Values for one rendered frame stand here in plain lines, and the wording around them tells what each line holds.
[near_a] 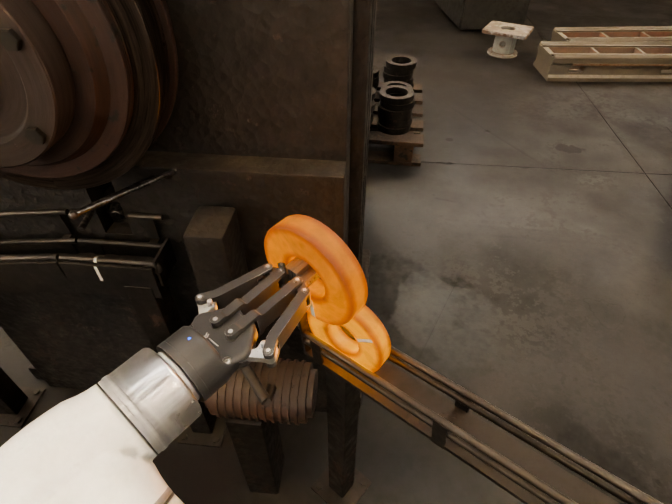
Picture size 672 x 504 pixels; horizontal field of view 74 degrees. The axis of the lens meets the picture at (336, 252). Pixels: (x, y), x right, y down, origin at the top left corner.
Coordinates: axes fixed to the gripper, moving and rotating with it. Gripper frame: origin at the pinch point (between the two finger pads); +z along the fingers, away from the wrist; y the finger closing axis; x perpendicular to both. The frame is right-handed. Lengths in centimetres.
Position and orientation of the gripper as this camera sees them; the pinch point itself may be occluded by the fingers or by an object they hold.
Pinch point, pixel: (312, 263)
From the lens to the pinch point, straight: 55.9
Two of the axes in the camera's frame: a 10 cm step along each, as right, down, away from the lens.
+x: -0.4, -7.1, -7.1
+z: 6.5, -5.6, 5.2
